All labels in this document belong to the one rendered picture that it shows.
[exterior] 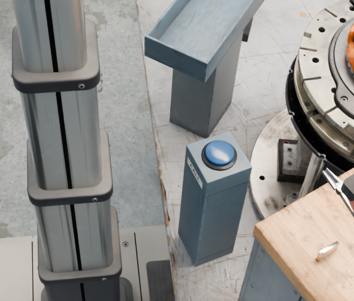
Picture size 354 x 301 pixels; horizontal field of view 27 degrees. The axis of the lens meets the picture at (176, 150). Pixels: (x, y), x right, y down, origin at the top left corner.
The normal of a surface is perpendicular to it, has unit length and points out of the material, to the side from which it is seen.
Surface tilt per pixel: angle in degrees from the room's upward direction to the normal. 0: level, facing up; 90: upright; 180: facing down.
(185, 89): 90
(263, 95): 0
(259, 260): 90
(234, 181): 90
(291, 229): 0
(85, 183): 90
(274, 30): 0
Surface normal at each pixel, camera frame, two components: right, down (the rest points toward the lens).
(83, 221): 0.12, 0.81
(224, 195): 0.41, 0.75
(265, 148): 0.05, -0.58
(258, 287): -0.83, 0.43
